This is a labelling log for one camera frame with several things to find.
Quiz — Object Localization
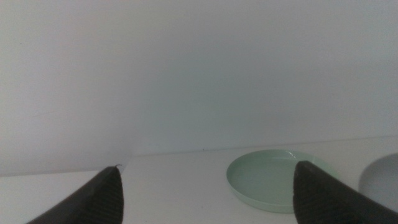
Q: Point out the pale green shallow bowl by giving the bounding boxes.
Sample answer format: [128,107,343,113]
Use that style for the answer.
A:
[226,149,340,214]

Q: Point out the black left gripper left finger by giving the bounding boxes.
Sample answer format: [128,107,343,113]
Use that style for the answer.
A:
[26,166,124,224]

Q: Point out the grey shallow bowl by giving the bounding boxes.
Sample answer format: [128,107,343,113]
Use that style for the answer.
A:
[357,153,398,213]

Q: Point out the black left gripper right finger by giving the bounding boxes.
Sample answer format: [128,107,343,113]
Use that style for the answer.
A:
[292,160,398,224]

